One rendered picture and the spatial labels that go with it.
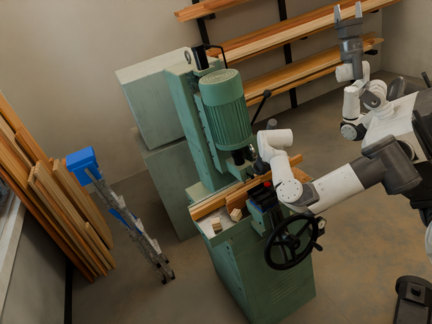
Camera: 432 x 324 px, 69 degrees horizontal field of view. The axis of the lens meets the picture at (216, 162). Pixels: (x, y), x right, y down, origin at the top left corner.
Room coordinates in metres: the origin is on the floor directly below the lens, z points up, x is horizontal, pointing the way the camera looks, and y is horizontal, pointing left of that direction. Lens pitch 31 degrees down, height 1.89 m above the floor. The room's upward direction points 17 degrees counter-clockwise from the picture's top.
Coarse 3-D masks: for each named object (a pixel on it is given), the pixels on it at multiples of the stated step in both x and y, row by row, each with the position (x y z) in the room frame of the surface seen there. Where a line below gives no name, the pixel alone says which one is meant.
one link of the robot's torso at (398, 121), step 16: (416, 96) 0.87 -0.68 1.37; (384, 112) 0.85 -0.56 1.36; (400, 112) 0.83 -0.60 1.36; (416, 112) 0.71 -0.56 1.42; (368, 128) 0.87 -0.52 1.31; (384, 128) 0.80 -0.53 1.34; (400, 128) 0.75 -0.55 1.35; (416, 128) 0.72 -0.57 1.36; (368, 144) 0.80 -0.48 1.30; (400, 144) 0.73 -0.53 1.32; (416, 144) 0.71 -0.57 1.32; (416, 160) 0.70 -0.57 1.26; (416, 192) 0.72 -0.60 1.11
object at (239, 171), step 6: (228, 162) 1.30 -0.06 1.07; (246, 162) 1.25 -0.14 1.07; (228, 168) 1.32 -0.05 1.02; (234, 168) 1.25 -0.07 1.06; (240, 168) 1.21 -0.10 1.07; (246, 168) 1.21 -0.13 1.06; (234, 174) 1.27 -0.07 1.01; (240, 174) 1.20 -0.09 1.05; (252, 174) 1.22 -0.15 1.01; (240, 180) 1.21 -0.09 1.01
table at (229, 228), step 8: (224, 208) 1.17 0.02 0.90; (208, 216) 1.15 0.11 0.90; (216, 216) 1.14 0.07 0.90; (224, 216) 1.12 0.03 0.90; (248, 216) 1.08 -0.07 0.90; (200, 224) 1.11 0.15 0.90; (208, 224) 1.10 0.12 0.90; (224, 224) 1.07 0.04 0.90; (232, 224) 1.05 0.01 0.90; (240, 224) 1.06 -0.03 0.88; (248, 224) 1.07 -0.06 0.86; (256, 224) 1.04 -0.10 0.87; (208, 232) 1.05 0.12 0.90; (216, 232) 1.03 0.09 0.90; (224, 232) 1.03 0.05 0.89; (232, 232) 1.04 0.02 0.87; (264, 232) 0.99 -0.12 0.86; (208, 240) 1.02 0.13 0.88; (216, 240) 1.01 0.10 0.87; (224, 240) 1.03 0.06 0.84
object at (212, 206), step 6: (300, 156) 1.36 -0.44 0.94; (294, 162) 1.35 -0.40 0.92; (300, 162) 1.36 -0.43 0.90; (270, 174) 1.30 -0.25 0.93; (252, 180) 1.28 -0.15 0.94; (228, 192) 1.24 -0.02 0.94; (222, 198) 1.21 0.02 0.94; (210, 204) 1.18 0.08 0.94; (216, 204) 1.19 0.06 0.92; (222, 204) 1.20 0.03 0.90; (198, 210) 1.17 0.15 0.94; (204, 210) 1.17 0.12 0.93; (210, 210) 1.18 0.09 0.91; (192, 216) 1.15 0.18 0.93; (198, 216) 1.16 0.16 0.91
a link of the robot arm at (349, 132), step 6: (366, 114) 1.13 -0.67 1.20; (372, 114) 1.10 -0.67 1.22; (360, 120) 1.16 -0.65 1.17; (366, 120) 1.12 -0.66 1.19; (348, 126) 1.16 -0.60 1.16; (360, 126) 1.13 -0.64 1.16; (366, 126) 1.11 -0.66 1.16; (342, 132) 1.19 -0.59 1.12; (348, 132) 1.16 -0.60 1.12; (354, 132) 1.14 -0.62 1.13; (360, 132) 1.12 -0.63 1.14; (348, 138) 1.16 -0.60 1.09; (354, 138) 1.14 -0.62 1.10; (360, 138) 1.12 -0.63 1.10
